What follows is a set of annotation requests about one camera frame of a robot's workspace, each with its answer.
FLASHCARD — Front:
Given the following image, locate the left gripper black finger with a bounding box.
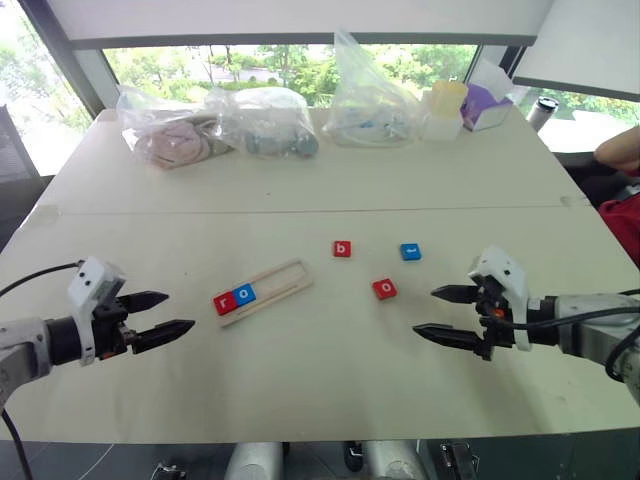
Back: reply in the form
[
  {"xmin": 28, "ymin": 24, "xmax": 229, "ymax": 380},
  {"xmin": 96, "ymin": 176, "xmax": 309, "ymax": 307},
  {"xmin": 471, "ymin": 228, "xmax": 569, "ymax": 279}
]
[
  {"xmin": 117, "ymin": 291, "xmax": 170, "ymax": 315},
  {"xmin": 130, "ymin": 319, "xmax": 196, "ymax": 355}
]

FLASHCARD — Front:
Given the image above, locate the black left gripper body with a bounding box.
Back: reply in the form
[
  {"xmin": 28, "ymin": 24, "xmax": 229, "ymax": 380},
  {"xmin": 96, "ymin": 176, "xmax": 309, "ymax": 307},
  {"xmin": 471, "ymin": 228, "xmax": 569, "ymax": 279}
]
[{"xmin": 92, "ymin": 294, "xmax": 140, "ymax": 361}]

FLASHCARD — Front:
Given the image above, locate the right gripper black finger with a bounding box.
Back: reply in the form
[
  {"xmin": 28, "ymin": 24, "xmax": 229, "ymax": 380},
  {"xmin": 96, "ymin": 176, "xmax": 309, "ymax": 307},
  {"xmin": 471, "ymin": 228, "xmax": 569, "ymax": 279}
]
[
  {"xmin": 412, "ymin": 323, "xmax": 489, "ymax": 357},
  {"xmin": 430, "ymin": 284, "xmax": 481, "ymax": 304}
]

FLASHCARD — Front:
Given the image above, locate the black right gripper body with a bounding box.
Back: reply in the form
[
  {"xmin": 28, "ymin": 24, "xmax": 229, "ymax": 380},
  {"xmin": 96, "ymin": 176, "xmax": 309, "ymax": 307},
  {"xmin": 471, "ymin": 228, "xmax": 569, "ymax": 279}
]
[{"xmin": 472, "ymin": 277, "xmax": 517, "ymax": 362}]

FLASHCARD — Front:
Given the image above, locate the red letter tile o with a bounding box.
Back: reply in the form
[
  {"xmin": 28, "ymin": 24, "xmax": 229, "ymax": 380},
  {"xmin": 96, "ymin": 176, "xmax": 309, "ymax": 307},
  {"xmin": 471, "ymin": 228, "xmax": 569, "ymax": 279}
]
[{"xmin": 371, "ymin": 278, "xmax": 400, "ymax": 302}]

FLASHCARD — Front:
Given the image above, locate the red letter tile r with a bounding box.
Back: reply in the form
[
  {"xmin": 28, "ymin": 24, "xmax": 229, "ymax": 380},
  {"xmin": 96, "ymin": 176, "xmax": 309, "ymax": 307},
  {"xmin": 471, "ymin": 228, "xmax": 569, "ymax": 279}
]
[{"xmin": 213, "ymin": 291, "xmax": 240, "ymax": 317}]

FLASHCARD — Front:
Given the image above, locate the blue letter tile o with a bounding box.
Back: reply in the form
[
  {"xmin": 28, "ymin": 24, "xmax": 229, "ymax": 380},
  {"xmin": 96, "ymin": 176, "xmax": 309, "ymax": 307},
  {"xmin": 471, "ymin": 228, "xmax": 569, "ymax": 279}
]
[{"xmin": 233, "ymin": 282, "xmax": 259, "ymax": 307}]

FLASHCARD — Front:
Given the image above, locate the wooden letter tray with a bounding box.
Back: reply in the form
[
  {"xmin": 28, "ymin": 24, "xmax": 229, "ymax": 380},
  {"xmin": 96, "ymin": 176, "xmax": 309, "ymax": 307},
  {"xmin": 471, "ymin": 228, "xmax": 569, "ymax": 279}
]
[{"xmin": 218, "ymin": 257, "xmax": 315, "ymax": 329}]

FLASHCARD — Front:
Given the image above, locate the grey rounded cylinder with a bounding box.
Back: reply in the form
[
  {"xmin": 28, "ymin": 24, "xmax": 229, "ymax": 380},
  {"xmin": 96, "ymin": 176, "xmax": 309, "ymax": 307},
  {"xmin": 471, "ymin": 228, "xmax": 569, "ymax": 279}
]
[
  {"xmin": 363, "ymin": 439, "xmax": 429, "ymax": 480},
  {"xmin": 223, "ymin": 442, "xmax": 285, "ymax": 480}
]

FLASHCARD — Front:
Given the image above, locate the black caster wheel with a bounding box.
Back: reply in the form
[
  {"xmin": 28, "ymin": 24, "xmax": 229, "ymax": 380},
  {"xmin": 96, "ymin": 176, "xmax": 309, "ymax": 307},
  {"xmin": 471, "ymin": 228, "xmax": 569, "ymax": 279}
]
[{"xmin": 342, "ymin": 440, "xmax": 366, "ymax": 471}]

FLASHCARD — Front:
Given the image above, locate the person's red garment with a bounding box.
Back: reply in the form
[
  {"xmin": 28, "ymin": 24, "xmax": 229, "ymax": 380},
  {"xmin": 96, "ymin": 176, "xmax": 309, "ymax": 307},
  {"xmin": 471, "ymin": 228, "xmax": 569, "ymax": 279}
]
[{"xmin": 598, "ymin": 197, "xmax": 640, "ymax": 269}]

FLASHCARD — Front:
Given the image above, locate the clear bag with pink items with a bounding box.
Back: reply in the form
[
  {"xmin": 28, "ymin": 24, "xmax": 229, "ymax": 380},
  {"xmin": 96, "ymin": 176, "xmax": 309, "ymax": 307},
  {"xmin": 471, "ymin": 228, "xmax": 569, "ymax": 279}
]
[{"xmin": 115, "ymin": 84, "xmax": 234, "ymax": 171}]

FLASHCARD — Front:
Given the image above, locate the purple open box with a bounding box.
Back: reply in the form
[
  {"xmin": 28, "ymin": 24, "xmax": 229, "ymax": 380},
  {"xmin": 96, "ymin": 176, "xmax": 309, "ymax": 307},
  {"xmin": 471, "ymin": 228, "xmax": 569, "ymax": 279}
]
[{"xmin": 459, "ymin": 57, "xmax": 516, "ymax": 133}]

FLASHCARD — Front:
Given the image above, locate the yellow translucent cup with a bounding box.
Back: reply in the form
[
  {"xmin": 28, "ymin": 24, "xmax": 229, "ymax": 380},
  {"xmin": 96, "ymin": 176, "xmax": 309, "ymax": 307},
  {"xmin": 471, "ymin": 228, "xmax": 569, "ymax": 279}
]
[{"xmin": 430, "ymin": 79, "xmax": 469, "ymax": 121}]

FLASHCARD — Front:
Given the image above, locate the steel tumbler with black lid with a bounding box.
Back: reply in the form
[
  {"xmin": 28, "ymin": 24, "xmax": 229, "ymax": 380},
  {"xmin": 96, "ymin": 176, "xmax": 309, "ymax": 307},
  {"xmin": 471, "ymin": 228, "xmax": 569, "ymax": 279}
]
[{"xmin": 525, "ymin": 96, "xmax": 560, "ymax": 134}]

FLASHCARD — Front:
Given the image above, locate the clear bag with white items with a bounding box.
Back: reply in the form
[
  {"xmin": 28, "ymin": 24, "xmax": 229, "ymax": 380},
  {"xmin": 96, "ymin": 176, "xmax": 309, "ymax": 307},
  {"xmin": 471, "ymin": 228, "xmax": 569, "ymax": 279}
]
[{"xmin": 322, "ymin": 29, "xmax": 426, "ymax": 150}]

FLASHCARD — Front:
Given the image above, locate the clear bag with grey discs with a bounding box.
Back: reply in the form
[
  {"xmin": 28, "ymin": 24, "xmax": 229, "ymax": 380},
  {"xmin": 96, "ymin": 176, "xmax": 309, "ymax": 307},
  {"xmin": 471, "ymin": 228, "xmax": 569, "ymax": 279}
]
[{"xmin": 204, "ymin": 87, "xmax": 321, "ymax": 162}]

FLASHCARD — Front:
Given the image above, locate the white roller blind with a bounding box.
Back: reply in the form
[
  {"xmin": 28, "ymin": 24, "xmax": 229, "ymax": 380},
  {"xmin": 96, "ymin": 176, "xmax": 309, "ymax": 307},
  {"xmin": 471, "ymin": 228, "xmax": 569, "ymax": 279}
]
[
  {"xmin": 44, "ymin": 0, "xmax": 556, "ymax": 51},
  {"xmin": 512, "ymin": 0, "xmax": 640, "ymax": 101}
]

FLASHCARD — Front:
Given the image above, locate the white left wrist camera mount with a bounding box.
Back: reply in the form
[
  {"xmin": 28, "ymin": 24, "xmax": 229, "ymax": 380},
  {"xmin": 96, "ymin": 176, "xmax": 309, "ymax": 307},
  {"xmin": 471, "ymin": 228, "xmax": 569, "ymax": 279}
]
[{"xmin": 67, "ymin": 257, "xmax": 126, "ymax": 367}]

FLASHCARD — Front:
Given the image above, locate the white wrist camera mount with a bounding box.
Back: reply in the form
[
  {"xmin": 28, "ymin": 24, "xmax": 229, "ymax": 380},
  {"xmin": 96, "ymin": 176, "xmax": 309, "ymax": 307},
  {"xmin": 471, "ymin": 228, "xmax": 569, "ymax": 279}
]
[
  {"xmin": 467, "ymin": 244, "xmax": 532, "ymax": 352},
  {"xmin": 67, "ymin": 257, "xmax": 126, "ymax": 367}
]

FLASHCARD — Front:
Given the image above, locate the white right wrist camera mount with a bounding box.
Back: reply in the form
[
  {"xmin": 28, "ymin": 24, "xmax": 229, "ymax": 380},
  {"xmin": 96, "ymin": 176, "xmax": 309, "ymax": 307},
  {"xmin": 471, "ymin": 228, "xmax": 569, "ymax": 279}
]
[{"xmin": 467, "ymin": 244, "xmax": 532, "ymax": 352}]

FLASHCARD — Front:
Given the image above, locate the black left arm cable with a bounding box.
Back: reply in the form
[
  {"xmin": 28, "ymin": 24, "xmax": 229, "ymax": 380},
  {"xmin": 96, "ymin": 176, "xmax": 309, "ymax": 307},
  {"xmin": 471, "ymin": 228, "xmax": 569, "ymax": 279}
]
[{"xmin": 0, "ymin": 259, "xmax": 85, "ymax": 297}]

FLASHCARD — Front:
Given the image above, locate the black metal bracket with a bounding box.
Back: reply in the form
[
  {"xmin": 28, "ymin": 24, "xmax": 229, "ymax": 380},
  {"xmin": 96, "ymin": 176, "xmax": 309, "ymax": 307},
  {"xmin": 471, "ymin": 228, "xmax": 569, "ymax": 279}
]
[{"xmin": 439, "ymin": 440, "xmax": 475, "ymax": 480}]

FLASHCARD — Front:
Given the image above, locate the black hanging cable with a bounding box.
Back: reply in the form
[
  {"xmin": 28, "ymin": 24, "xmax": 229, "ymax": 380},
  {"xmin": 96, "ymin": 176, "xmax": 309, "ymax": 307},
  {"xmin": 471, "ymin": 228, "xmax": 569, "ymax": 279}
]
[{"xmin": 0, "ymin": 407, "xmax": 35, "ymax": 480}]

